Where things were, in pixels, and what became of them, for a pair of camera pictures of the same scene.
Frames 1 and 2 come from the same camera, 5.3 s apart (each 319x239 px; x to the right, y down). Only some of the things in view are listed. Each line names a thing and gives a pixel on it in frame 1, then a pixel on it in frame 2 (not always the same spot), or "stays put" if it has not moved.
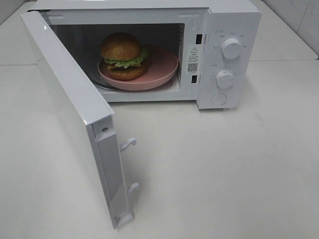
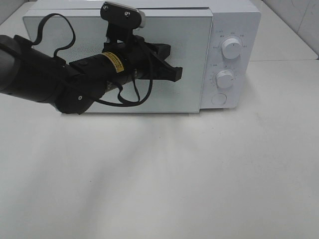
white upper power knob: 231,48 stays put
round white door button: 219,99 stays put
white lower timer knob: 224,79 stays put
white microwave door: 97,115 → 75,34
